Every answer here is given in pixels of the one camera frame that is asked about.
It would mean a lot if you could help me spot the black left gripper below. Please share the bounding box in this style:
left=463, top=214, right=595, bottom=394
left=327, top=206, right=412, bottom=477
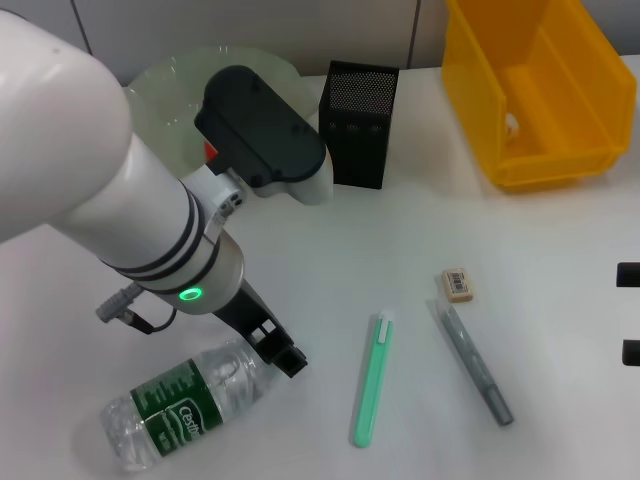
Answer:
left=212, top=278, right=308, bottom=382

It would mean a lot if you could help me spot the mint green pen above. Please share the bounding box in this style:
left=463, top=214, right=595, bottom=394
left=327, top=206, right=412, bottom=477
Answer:
left=352, top=308, right=396, bottom=449

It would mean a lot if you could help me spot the clear water bottle green label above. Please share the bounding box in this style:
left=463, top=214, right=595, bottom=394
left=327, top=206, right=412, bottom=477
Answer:
left=99, top=337, right=290, bottom=474

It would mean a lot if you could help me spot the grey pen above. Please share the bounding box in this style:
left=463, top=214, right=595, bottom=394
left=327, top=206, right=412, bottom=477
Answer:
left=427, top=298, right=516, bottom=427

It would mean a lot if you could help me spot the beige eraser with barcode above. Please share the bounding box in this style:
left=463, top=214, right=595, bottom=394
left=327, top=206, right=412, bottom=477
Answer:
left=441, top=268, right=476, bottom=304

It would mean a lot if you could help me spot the black mesh pen holder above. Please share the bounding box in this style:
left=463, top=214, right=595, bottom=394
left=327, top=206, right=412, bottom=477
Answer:
left=318, top=60, right=401, bottom=190

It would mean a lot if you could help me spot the green glass fruit bowl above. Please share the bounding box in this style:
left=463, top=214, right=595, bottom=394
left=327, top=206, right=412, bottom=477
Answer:
left=122, top=44, right=322, bottom=177

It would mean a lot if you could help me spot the yellow plastic storage bin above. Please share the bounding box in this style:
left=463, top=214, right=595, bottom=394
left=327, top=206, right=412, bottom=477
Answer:
left=441, top=0, right=639, bottom=194

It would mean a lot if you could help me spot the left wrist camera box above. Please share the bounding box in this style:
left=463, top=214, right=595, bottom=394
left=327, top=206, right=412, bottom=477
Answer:
left=193, top=65, right=335, bottom=207

